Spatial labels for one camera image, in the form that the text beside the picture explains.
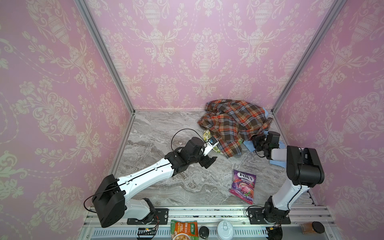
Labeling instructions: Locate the red plaid flannel shirt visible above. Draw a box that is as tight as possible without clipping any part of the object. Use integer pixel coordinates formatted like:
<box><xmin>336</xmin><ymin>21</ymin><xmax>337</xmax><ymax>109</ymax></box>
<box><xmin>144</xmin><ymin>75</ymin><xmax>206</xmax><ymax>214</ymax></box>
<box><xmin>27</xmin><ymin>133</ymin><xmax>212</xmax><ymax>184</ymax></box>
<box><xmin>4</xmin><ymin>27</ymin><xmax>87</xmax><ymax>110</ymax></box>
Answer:
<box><xmin>198</xmin><ymin>99</ymin><xmax>273</xmax><ymax>158</ymax></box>

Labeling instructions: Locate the white round lidded container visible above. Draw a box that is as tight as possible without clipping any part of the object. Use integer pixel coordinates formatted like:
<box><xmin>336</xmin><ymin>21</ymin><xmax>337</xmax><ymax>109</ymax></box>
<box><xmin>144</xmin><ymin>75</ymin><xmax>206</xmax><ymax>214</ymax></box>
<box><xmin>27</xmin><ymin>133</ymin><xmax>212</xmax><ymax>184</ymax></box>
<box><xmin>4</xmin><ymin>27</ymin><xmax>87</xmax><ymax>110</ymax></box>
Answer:
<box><xmin>217</xmin><ymin>221</ymin><xmax>235</xmax><ymax>240</ymax></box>

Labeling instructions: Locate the brown jar with black lid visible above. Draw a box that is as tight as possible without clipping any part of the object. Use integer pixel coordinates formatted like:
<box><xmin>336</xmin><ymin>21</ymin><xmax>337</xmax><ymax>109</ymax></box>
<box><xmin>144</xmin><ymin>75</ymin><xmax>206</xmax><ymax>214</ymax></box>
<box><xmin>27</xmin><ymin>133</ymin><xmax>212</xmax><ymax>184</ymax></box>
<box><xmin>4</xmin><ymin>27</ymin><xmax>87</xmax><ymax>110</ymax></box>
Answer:
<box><xmin>301</xmin><ymin>222</ymin><xmax>325</xmax><ymax>235</ymax></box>

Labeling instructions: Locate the yellow floral cloth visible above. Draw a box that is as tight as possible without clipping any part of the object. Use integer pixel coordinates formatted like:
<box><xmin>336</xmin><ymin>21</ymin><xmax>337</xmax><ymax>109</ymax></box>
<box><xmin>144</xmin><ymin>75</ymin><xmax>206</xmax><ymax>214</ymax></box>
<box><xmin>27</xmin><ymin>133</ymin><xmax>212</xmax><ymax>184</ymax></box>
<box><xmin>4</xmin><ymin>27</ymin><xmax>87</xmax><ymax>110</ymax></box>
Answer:
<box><xmin>203</xmin><ymin>130</ymin><xmax>222</xmax><ymax>154</ymax></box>

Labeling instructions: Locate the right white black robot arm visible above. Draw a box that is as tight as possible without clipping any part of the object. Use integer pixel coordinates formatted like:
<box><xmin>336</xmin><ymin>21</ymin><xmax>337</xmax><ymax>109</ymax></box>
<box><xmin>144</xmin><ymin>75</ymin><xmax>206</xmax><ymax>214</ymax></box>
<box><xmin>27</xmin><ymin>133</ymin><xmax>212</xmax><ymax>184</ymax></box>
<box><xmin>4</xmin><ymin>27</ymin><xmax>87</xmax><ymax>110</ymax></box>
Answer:
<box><xmin>251</xmin><ymin>131</ymin><xmax>325</xmax><ymax>224</ymax></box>

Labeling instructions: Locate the aluminium front frame rail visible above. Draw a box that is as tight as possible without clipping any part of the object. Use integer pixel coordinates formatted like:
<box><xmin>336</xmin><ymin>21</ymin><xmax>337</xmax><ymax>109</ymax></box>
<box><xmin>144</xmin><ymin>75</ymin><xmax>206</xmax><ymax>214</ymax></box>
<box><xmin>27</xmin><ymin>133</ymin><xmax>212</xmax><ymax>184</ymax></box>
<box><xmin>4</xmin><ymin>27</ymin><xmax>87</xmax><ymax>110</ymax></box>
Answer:
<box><xmin>82</xmin><ymin>205</ymin><xmax>335</xmax><ymax>226</ymax></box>

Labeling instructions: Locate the purple Fox's candy bag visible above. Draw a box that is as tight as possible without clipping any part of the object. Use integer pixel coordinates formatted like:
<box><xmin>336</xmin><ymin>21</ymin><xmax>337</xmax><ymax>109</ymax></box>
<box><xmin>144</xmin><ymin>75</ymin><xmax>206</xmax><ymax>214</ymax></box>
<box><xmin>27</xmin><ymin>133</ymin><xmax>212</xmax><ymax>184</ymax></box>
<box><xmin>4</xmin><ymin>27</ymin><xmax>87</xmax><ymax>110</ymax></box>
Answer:
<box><xmin>229</xmin><ymin>170</ymin><xmax>257</xmax><ymax>205</ymax></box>

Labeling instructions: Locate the orange green snack packet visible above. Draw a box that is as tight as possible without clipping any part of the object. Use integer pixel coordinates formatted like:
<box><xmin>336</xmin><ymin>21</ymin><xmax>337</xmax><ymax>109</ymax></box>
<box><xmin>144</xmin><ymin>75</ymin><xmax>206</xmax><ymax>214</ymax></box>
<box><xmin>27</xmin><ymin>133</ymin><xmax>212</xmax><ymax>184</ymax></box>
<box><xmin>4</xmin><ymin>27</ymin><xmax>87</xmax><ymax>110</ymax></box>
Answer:
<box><xmin>171</xmin><ymin>220</ymin><xmax>199</xmax><ymax>240</ymax></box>

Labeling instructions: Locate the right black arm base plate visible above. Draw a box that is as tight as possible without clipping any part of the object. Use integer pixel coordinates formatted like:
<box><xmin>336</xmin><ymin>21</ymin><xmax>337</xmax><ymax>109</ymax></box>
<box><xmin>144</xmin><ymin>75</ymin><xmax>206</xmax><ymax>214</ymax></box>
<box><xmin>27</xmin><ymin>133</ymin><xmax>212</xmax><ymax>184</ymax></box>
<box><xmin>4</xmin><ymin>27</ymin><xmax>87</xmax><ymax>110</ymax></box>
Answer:
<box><xmin>246</xmin><ymin>208</ymin><xmax>291</xmax><ymax>225</ymax></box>

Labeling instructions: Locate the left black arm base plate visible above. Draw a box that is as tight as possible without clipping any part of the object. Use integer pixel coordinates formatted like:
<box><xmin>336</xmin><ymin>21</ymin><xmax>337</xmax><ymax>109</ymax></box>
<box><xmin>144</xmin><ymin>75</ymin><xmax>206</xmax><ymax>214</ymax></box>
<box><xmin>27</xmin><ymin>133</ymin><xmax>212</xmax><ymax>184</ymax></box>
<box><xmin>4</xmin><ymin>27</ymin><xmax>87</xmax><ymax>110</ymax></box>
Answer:
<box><xmin>127</xmin><ymin>208</ymin><xmax>169</xmax><ymax>225</ymax></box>

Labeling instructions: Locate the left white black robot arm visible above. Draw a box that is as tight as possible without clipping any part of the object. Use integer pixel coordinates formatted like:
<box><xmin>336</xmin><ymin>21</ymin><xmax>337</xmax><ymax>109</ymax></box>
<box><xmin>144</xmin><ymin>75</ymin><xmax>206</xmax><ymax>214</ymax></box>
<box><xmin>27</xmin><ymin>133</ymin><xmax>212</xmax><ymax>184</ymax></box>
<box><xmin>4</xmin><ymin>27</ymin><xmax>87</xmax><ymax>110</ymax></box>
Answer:
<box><xmin>91</xmin><ymin>137</ymin><xmax>219</xmax><ymax>228</ymax></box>

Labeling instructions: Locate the small black round cap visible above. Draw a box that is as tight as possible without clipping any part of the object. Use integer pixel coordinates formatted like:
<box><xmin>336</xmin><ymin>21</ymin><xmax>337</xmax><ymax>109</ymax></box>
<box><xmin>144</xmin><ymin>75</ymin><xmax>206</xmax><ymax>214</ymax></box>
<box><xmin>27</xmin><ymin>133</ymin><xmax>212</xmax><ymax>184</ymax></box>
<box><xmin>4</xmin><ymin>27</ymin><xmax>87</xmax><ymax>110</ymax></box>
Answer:
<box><xmin>199</xmin><ymin>226</ymin><xmax>210</xmax><ymax>240</ymax></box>

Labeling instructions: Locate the light blue cloth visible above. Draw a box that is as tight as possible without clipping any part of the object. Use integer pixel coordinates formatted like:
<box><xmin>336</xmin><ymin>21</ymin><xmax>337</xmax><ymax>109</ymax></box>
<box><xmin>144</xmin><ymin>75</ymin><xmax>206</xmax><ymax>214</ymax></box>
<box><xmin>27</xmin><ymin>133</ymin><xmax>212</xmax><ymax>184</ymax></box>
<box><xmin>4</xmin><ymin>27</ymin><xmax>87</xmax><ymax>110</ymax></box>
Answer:
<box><xmin>241</xmin><ymin>108</ymin><xmax>287</xmax><ymax>169</ymax></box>

